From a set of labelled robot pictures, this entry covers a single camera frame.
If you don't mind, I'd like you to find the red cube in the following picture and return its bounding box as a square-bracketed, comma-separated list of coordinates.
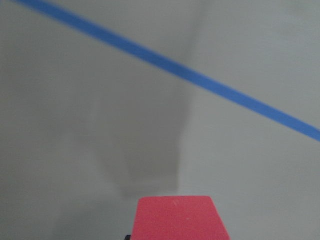
[129, 196, 231, 240]

